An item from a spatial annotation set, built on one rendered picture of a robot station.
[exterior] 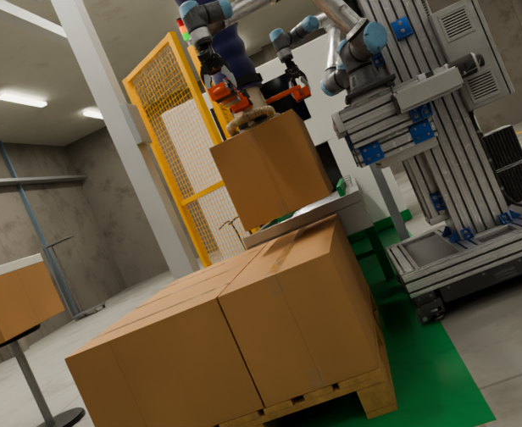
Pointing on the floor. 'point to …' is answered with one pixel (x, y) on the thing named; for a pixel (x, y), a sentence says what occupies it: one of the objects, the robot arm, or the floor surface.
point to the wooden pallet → (382, 377)
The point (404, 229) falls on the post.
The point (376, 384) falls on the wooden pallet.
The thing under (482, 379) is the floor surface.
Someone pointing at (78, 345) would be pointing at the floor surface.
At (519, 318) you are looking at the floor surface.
